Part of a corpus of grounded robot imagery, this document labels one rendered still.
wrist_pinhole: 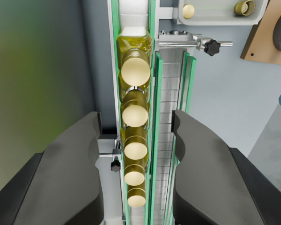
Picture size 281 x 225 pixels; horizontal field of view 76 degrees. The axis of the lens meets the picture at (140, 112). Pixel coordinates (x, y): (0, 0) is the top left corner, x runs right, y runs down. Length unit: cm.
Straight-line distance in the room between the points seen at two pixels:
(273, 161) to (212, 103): 175
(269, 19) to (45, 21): 60
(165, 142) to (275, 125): 159
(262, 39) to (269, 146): 165
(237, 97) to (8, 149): 72
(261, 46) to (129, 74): 56
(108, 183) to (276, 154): 193
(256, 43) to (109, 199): 78
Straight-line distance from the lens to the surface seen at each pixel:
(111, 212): 92
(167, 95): 54
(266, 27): 70
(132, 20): 48
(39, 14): 29
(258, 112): 86
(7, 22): 23
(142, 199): 35
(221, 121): 81
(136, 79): 21
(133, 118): 23
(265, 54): 73
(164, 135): 61
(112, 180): 75
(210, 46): 38
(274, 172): 257
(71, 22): 51
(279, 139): 225
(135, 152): 27
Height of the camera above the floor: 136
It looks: 60 degrees down
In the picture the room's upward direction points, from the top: 176 degrees clockwise
